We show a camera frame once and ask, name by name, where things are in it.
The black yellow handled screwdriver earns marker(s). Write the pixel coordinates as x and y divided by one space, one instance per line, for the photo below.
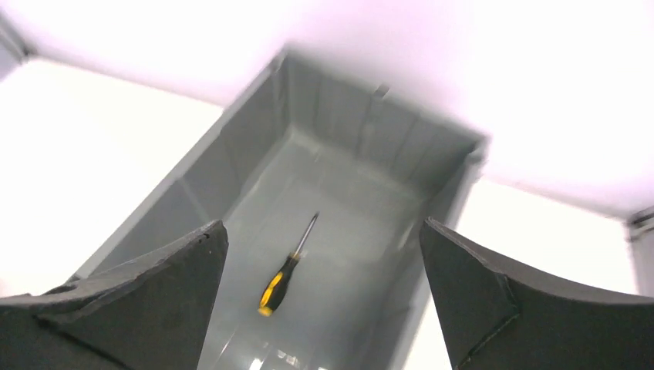
276 289

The grey plastic storage bin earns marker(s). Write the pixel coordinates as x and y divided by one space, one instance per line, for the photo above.
301 138

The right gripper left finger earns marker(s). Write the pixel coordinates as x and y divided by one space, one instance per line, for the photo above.
148 313

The right aluminium frame post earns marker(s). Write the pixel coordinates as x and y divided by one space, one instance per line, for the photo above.
640 227

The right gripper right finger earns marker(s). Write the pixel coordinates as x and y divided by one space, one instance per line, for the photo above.
498 313

